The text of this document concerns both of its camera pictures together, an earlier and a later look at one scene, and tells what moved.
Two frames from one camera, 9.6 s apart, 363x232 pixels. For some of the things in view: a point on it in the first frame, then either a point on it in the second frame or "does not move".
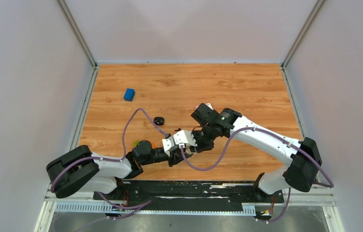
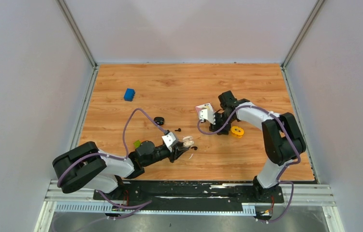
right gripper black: [200, 148] → [215, 128]
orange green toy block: [136, 142] does not move
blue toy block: [129, 94] does not move
